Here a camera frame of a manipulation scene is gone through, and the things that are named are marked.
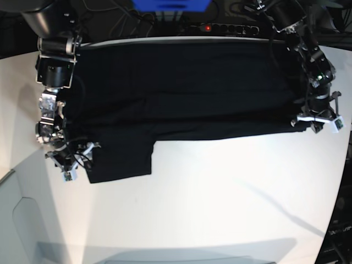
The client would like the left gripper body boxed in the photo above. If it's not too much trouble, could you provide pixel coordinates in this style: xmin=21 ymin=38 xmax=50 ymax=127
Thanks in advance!
xmin=291 ymin=91 xmax=342 ymax=127

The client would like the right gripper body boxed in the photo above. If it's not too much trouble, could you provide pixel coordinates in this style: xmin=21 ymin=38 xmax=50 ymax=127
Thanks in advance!
xmin=45 ymin=142 xmax=101 ymax=172

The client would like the black T-shirt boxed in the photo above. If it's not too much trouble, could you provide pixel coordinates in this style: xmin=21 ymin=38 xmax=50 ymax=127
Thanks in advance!
xmin=59 ymin=42 xmax=309 ymax=183

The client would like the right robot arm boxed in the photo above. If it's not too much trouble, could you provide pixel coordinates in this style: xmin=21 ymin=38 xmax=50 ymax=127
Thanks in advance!
xmin=20 ymin=1 xmax=96 ymax=181

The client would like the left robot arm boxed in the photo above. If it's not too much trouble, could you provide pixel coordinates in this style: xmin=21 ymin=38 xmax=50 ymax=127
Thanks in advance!
xmin=246 ymin=1 xmax=345 ymax=133

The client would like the blue box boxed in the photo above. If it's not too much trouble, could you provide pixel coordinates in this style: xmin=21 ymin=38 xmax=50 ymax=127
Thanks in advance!
xmin=133 ymin=0 xmax=211 ymax=12

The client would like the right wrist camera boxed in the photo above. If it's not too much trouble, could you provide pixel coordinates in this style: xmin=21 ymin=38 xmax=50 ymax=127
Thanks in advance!
xmin=62 ymin=169 xmax=77 ymax=182

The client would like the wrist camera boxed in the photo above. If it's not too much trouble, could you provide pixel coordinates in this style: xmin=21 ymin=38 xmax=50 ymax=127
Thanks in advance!
xmin=62 ymin=169 xmax=77 ymax=182
xmin=330 ymin=115 xmax=345 ymax=133

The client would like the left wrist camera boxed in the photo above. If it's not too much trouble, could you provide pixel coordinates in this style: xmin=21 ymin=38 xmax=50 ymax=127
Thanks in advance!
xmin=330 ymin=115 xmax=345 ymax=133

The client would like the white power strip red switch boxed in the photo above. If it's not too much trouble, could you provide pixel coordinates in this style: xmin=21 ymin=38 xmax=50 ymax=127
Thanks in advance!
xmin=184 ymin=24 xmax=260 ymax=36

